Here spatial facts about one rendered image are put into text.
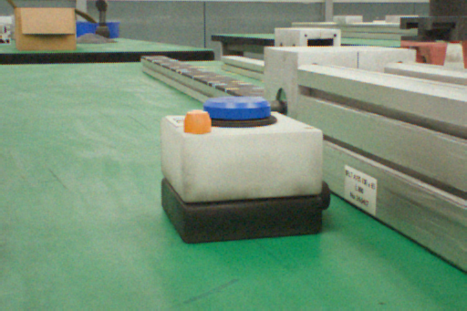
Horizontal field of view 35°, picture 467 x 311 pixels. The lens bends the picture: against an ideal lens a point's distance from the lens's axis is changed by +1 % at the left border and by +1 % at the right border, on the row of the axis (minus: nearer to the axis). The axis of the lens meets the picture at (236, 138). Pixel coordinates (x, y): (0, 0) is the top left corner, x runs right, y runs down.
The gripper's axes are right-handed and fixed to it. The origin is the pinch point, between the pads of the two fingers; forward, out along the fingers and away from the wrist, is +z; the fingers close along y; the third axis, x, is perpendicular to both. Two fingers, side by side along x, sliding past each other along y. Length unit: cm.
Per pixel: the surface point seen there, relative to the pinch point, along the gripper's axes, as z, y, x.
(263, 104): -4.5, -30.6, -31.6
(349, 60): -5.9, -19.6, -18.1
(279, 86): -3.7, -23.9, -13.7
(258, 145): -2.6, -31.6, -34.2
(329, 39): -4, 16, 78
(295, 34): -5, 9, 79
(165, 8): -21, 138, 1111
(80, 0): -33, 5, 1082
